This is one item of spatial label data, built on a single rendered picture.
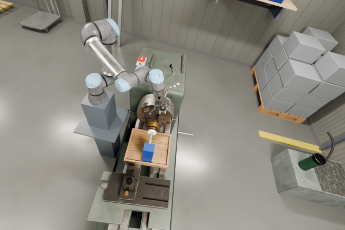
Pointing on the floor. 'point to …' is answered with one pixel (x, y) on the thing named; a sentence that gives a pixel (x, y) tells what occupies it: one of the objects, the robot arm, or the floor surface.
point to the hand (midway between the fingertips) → (164, 110)
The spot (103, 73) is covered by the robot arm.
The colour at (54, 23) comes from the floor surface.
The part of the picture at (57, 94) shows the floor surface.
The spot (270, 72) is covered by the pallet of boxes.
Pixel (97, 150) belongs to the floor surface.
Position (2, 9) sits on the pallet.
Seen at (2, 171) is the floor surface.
